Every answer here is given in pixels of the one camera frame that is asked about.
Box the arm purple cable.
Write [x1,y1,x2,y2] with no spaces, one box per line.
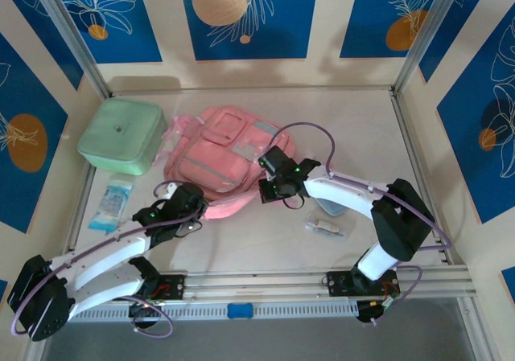
[10,180,207,340]
[265,121,451,326]

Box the light blue pencil case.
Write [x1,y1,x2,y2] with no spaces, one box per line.
[315,198,348,218]

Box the blue white tissue packet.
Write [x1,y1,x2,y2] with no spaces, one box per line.
[87,173,136,232]

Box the blue clip on duct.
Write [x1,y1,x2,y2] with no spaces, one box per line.
[226,302,254,321]

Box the grey slotted cable duct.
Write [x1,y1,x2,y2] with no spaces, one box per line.
[68,299,359,324]

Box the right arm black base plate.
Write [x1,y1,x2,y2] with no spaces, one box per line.
[326,270,399,297]

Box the mint green zip case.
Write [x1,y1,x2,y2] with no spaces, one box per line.
[76,97,169,177]

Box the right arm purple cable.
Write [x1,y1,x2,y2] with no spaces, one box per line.
[265,121,451,326]

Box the aluminium side rail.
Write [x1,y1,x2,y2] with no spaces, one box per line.
[64,166,98,265]
[390,89,450,265]

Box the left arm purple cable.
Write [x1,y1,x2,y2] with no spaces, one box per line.
[10,180,207,340]

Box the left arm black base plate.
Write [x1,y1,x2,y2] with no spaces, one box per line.
[132,273,186,302]

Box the clear plastic stationery bag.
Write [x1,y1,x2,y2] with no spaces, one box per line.
[303,210,357,241]

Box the aluminium frame post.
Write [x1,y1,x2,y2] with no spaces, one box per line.
[30,0,113,99]
[392,0,468,96]

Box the pink student backpack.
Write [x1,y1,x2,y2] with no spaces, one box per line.
[154,105,298,222]

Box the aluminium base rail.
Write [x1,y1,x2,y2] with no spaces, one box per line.
[68,265,478,297]

